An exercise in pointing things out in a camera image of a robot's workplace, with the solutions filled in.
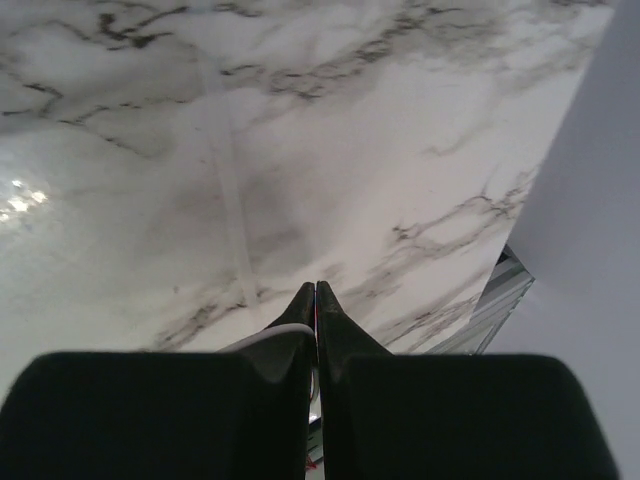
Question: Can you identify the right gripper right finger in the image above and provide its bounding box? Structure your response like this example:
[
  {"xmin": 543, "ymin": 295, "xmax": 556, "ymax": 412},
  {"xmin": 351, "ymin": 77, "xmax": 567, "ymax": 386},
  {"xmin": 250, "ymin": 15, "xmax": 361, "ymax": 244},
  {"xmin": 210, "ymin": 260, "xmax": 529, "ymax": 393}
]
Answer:
[{"xmin": 315, "ymin": 281, "xmax": 619, "ymax": 479}]

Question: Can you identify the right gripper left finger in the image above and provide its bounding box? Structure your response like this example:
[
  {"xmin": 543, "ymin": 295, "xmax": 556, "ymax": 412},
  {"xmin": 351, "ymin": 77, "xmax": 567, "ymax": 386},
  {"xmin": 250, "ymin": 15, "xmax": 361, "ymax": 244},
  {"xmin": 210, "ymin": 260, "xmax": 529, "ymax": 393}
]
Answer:
[{"xmin": 1, "ymin": 283, "xmax": 317, "ymax": 479}]

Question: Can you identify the white zip tie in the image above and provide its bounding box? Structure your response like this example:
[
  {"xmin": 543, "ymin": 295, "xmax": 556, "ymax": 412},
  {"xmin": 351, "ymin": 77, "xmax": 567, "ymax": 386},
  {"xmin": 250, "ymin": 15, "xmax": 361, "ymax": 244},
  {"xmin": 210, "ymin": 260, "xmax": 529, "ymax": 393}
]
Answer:
[{"xmin": 218, "ymin": 323, "xmax": 315, "ymax": 354}]

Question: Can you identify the aluminium front rail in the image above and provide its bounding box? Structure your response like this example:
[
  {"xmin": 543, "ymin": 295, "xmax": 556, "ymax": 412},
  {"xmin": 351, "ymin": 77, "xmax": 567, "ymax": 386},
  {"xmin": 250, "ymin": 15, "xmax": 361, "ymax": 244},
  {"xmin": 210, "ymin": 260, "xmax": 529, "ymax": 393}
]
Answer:
[{"xmin": 430, "ymin": 246, "xmax": 534, "ymax": 355}]

